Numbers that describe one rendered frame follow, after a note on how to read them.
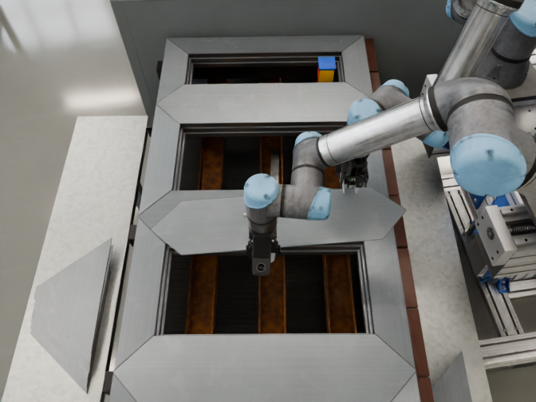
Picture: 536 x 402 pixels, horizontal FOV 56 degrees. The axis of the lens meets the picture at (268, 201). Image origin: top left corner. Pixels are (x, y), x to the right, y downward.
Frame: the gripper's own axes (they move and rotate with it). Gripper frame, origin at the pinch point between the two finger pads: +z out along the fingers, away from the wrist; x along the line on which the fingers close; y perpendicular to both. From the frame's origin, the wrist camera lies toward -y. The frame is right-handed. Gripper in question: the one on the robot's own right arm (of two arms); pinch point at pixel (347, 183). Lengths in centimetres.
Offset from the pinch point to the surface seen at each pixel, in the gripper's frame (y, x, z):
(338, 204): 6.8, -3.2, 0.6
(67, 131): -97, -137, 88
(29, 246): -25, -140, 88
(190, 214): 9.6, -46.8, 0.6
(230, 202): 5.9, -35.2, 0.7
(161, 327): 42, -52, 4
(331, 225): 13.8, -5.7, 0.6
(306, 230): 15.5, -12.9, 0.6
